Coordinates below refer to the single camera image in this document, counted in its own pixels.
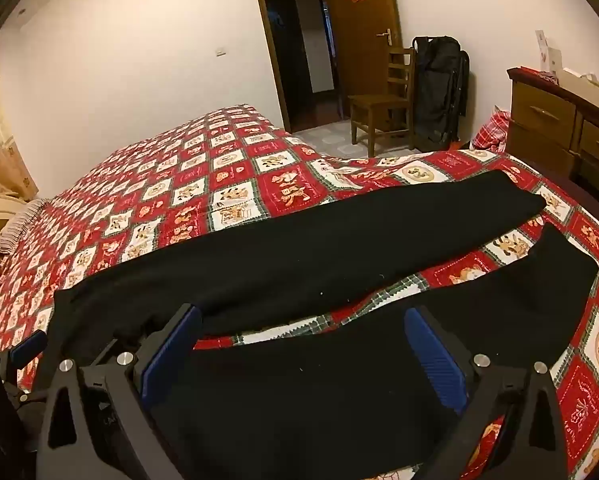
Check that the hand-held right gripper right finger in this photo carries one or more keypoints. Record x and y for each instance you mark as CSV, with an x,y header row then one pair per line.
x,y
437,360

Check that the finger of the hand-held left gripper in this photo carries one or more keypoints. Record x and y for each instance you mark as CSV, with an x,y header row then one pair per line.
x,y
27,349

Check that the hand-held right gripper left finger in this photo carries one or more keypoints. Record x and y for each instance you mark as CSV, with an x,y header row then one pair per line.
x,y
169,360

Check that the black pants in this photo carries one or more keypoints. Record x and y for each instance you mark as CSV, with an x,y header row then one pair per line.
x,y
329,240

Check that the striped pillow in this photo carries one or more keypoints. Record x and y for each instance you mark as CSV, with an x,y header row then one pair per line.
x,y
19,225

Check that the red printed bear blanket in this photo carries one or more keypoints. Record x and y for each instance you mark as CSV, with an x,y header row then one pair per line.
x,y
229,175

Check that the red plaid bag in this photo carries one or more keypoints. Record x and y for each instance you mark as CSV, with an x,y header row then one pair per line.
x,y
492,130

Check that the wooden chair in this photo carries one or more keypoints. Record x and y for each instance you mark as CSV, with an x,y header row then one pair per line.
x,y
379,105

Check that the black folded bag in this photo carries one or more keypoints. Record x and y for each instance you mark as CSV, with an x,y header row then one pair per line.
x,y
437,90

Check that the wooden dresser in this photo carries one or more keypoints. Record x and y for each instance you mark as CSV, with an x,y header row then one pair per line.
x,y
539,110

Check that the cardboard box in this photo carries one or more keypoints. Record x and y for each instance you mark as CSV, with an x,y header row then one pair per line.
x,y
582,87

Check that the white box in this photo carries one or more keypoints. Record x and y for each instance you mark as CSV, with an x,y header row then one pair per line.
x,y
548,55

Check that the brown wooden door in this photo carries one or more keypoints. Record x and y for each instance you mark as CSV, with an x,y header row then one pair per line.
x,y
364,35

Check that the wooden door frame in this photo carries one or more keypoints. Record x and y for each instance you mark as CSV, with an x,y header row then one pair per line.
x,y
272,45

